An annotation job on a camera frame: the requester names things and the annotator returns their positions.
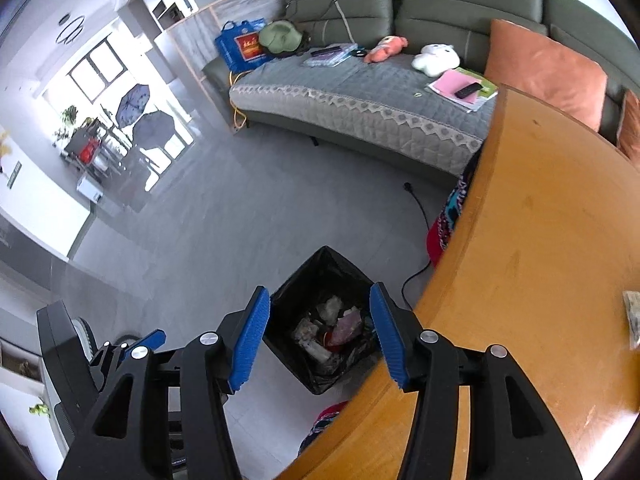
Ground silver snack packet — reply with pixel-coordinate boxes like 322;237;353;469
623;290;640;350

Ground black trash bin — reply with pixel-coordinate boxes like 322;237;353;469
264;246;380;396

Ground small orange cushion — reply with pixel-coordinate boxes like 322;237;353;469
616;90;640;169

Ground pink and green books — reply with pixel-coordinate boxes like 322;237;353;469
427;67;498;113

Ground grey quilted sofa cover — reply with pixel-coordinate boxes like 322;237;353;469
229;54;496;176

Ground blue shopping bag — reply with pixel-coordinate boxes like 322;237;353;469
215;18;272;74

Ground large orange cushion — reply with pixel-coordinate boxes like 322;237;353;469
485;20;608;131

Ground white plush toy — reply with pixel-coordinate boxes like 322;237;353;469
411;44;460;78

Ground green hat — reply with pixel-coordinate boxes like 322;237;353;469
258;20;308;58

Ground pink plush toy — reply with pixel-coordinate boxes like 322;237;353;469
363;36;409;64

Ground green leather sofa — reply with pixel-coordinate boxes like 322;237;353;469
204;0;639;185

